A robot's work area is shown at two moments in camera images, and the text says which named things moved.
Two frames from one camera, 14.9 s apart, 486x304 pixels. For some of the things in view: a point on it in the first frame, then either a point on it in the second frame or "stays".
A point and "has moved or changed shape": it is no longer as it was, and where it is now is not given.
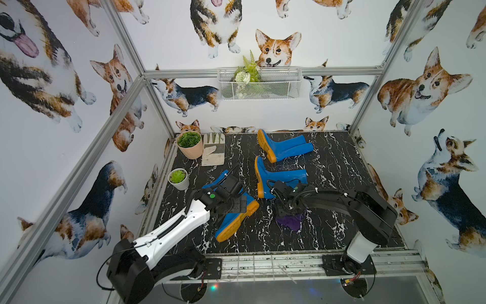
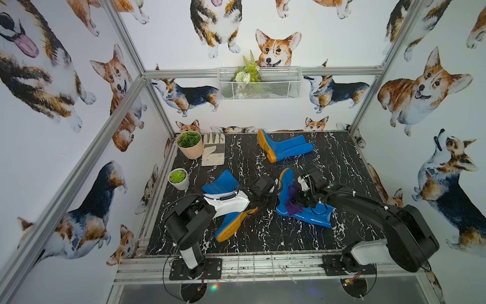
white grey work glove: [213, 152] stays
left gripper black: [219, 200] → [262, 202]
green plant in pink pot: [188, 139] stays
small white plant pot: [178, 178] stays
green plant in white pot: [177, 176] stays
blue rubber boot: [284, 147] stays
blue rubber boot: [266, 178] has moved or changed shape
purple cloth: [292, 221] has moved or changed shape
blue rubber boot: [230, 223] stays
